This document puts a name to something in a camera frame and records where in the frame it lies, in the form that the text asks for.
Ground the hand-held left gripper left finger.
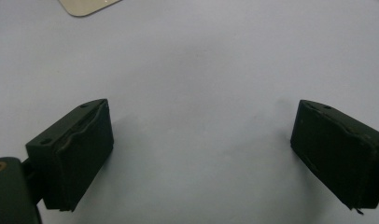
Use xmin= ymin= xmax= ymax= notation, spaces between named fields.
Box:
xmin=24 ymin=98 xmax=115 ymax=213

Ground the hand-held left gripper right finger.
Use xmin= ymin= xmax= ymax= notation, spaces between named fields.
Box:
xmin=289 ymin=99 xmax=379 ymax=216

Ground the beige expandable book rack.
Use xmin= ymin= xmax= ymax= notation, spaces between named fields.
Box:
xmin=57 ymin=0 xmax=122 ymax=18

